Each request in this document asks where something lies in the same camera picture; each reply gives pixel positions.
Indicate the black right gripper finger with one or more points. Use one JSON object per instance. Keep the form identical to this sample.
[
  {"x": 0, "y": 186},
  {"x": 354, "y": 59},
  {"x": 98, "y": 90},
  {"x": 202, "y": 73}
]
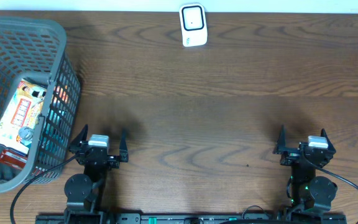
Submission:
[
  {"x": 280, "y": 145},
  {"x": 330, "y": 145}
]

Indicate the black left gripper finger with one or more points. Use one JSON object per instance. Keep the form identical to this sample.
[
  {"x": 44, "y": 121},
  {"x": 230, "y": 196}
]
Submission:
[
  {"x": 123, "y": 152},
  {"x": 76, "y": 142}
]

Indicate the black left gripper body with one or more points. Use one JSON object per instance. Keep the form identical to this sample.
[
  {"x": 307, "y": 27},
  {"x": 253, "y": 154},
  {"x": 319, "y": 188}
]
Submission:
[{"x": 112, "y": 162}]

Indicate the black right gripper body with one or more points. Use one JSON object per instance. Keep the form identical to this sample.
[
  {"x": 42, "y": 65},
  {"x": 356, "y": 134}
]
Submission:
[{"x": 290, "y": 156}]

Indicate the teal bottle with grey cap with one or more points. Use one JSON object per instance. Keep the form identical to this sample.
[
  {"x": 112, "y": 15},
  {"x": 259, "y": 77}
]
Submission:
[{"x": 26, "y": 134}]

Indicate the yellow snack chip bag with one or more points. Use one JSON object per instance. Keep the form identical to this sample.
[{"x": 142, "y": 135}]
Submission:
[{"x": 24, "y": 109}]

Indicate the red orange snack bar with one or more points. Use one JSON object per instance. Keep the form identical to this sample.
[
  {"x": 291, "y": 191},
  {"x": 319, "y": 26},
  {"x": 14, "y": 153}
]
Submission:
[{"x": 12, "y": 159}]

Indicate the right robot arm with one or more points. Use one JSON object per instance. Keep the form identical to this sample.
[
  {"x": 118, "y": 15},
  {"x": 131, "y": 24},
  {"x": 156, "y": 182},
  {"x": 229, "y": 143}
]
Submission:
[{"x": 310, "y": 195}]

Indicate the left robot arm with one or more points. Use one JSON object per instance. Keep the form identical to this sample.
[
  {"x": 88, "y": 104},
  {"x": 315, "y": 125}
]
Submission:
[{"x": 85, "y": 191}]

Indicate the white barcode scanner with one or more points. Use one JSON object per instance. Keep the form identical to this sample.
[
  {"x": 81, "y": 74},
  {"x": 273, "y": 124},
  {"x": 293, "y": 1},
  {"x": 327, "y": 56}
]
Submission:
[{"x": 194, "y": 29}]

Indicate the grey plastic shopping basket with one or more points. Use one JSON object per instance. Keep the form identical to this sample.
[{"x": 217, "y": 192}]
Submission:
[{"x": 35, "y": 49}]

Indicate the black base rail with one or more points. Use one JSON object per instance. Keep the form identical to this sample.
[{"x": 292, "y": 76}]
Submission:
[{"x": 135, "y": 218}]

